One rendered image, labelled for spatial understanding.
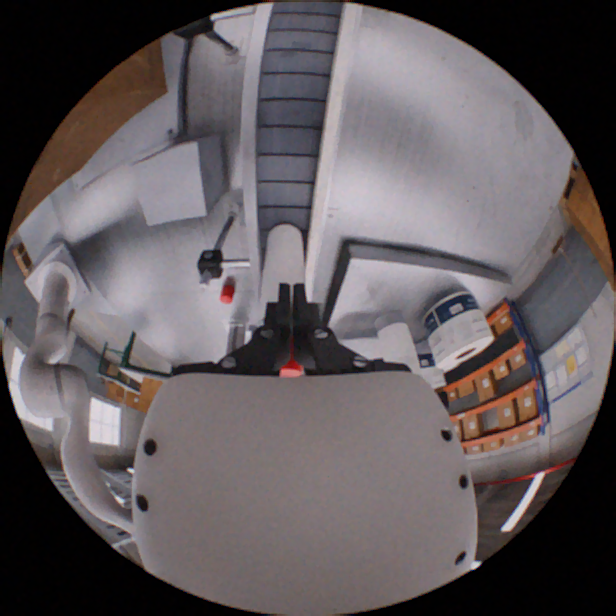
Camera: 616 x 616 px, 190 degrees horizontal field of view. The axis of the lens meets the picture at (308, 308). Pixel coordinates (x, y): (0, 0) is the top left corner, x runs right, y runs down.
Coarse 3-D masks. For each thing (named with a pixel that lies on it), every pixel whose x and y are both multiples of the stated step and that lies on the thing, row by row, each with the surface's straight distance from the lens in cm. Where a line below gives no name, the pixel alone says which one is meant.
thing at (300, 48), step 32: (320, 0) 34; (288, 32) 29; (320, 32) 29; (288, 64) 27; (320, 64) 27; (288, 96) 26; (320, 96) 26; (288, 128) 26; (320, 128) 26; (288, 160) 26; (288, 192) 28
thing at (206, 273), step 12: (228, 228) 32; (204, 252) 26; (216, 252) 25; (204, 264) 24; (216, 264) 24; (228, 264) 25; (240, 264) 24; (204, 276) 24; (216, 276) 25; (204, 288) 23
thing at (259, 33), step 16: (256, 16) 22; (256, 32) 20; (256, 48) 19; (256, 64) 19; (256, 80) 18; (256, 96) 18; (256, 112) 18; (256, 128) 18; (256, 144) 18; (256, 160) 19; (256, 176) 19; (256, 192) 19; (256, 208) 20; (256, 224) 20; (256, 240) 22; (256, 256) 23; (256, 272) 25; (256, 288) 27
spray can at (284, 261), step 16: (288, 224) 29; (272, 240) 27; (288, 240) 26; (272, 256) 24; (288, 256) 23; (272, 272) 22; (288, 272) 21; (304, 272) 24; (272, 288) 20; (288, 368) 17
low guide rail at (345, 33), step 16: (352, 16) 28; (352, 32) 26; (336, 48) 26; (336, 64) 24; (336, 80) 23; (336, 96) 23; (336, 112) 23; (336, 128) 23; (320, 144) 24; (320, 160) 23; (320, 176) 23; (320, 192) 24; (320, 208) 25; (320, 224) 26
